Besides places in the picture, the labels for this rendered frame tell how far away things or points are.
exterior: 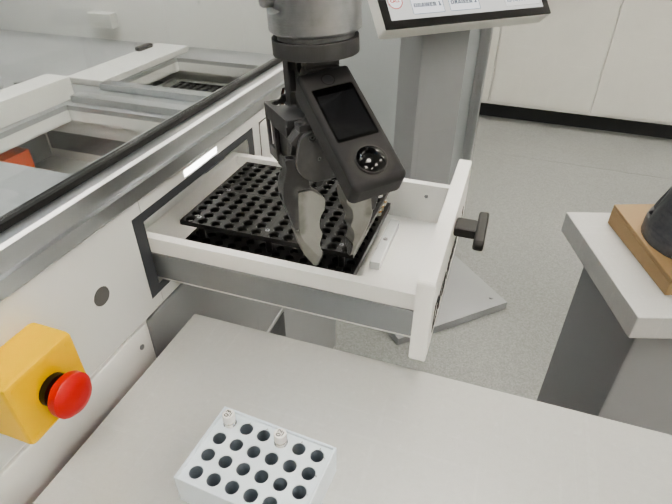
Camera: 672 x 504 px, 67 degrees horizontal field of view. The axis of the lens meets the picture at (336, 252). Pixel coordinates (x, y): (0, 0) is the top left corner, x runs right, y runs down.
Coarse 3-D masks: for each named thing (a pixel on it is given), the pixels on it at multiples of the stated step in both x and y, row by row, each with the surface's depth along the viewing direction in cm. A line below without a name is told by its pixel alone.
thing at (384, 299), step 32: (224, 160) 77; (256, 160) 78; (192, 192) 69; (416, 192) 72; (160, 224) 64; (384, 224) 73; (416, 224) 73; (160, 256) 60; (192, 256) 59; (224, 256) 57; (256, 256) 56; (416, 256) 66; (224, 288) 60; (256, 288) 58; (288, 288) 56; (320, 288) 55; (352, 288) 53; (384, 288) 52; (352, 320) 55; (384, 320) 54
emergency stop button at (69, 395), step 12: (72, 372) 43; (60, 384) 42; (72, 384) 42; (84, 384) 43; (48, 396) 41; (60, 396) 41; (72, 396) 42; (84, 396) 43; (48, 408) 41; (60, 408) 41; (72, 408) 42
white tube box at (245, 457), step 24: (216, 432) 49; (240, 432) 49; (264, 432) 50; (288, 432) 49; (192, 456) 47; (216, 456) 47; (240, 456) 47; (264, 456) 47; (288, 456) 47; (312, 456) 48; (336, 456) 48; (192, 480) 45; (216, 480) 46; (240, 480) 45; (264, 480) 47; (288, 480) 45; (312, 480) 45
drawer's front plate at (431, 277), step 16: (464, 160) 69; (464, 176) 65; (448, 192) 61; (464, 192) 65; (448, 208) 58; (448, 224) 55; (432, 240) 53; (448, 240) 53; (432, 256) 50; (448, 256) 58; (432, 272) 48; (448, 272) 65; (416, 288) 48; (432, 288) 47; (416, 304) 49; (432, 304) 49; (416, 320) 50; (432, 320) 53; (416, 336) 51; (416, 352) 53
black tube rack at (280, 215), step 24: (240, 168) 73; (264, 168) 73; (216, 192) 68; (240, 192) 67; (264, 192) 68; (336, 192) 68; (192, 216) 62; (216, 216) 62; (240, 216) 68; (264, 216) 62; (336, 216) 62; (384, 216) 68; (192, 240) 64; (216, 240) 63; (240, 240) 64; (264, 240) 59; (288, 240) 63; (336, 240) 59; (312, 264) 59; (336, 264) 59; (360, 264) 60
